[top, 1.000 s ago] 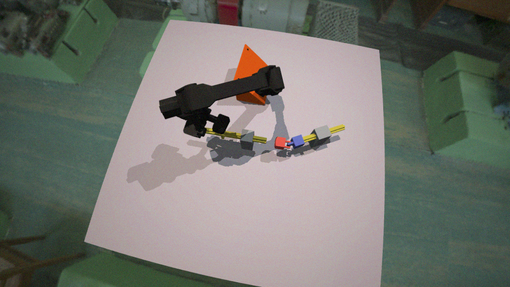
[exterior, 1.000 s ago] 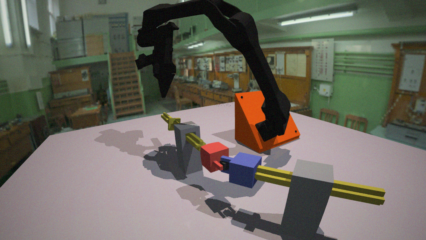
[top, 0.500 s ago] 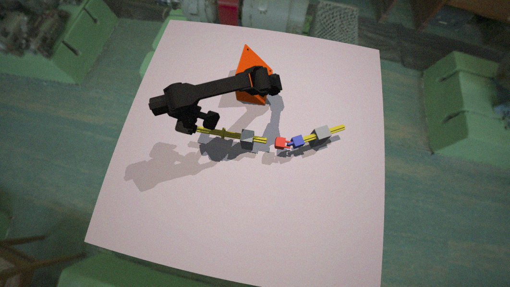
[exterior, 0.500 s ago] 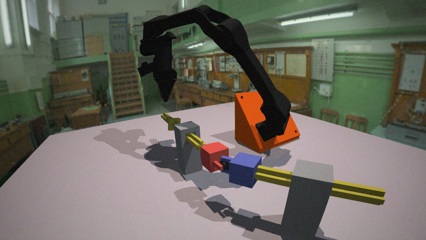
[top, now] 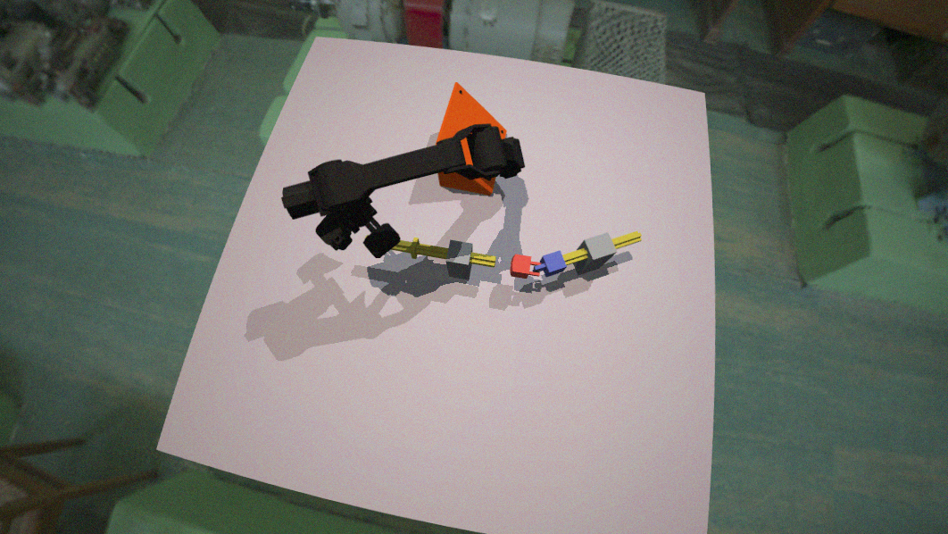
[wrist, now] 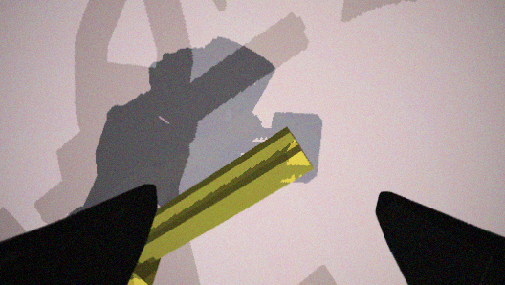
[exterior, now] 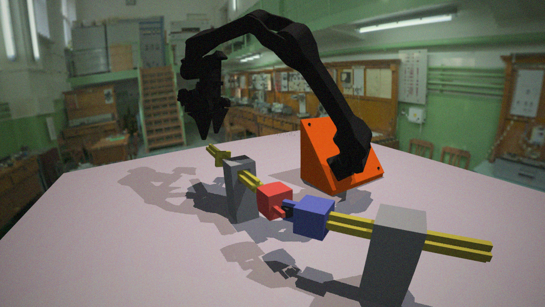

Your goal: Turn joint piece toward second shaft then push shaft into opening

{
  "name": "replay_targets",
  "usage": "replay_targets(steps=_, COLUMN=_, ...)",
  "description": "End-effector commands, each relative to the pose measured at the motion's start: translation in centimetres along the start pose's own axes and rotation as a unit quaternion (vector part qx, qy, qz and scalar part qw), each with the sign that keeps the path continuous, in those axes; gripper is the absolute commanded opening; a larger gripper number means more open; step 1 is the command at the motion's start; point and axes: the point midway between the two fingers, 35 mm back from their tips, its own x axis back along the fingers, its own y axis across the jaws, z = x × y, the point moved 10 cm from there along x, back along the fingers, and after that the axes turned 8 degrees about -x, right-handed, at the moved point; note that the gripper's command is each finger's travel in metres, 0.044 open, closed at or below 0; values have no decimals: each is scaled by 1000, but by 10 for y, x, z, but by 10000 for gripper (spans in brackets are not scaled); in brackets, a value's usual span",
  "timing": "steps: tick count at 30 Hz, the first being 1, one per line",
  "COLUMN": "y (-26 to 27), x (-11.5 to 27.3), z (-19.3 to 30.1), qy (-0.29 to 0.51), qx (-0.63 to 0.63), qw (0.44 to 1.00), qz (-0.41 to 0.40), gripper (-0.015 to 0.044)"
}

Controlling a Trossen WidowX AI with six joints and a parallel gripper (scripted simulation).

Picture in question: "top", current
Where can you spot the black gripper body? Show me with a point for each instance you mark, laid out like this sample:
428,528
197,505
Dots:
382,237

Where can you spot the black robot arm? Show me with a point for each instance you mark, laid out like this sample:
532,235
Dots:
337,187

